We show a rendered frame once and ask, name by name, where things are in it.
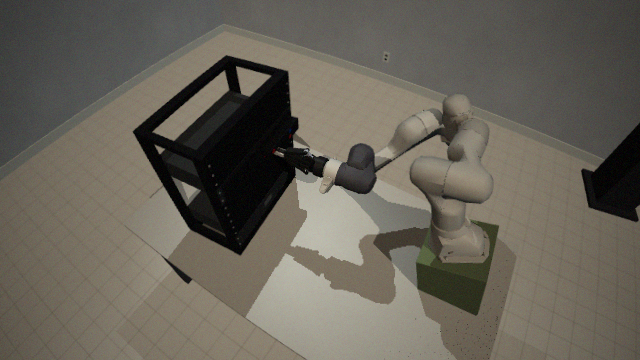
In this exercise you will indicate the black server rack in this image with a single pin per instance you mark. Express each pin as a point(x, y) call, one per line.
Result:
point(229, 153)

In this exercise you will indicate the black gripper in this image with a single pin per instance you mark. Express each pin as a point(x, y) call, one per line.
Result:
point(303, 160)

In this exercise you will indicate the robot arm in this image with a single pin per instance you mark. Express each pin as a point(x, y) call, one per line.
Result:
point(461, 179)

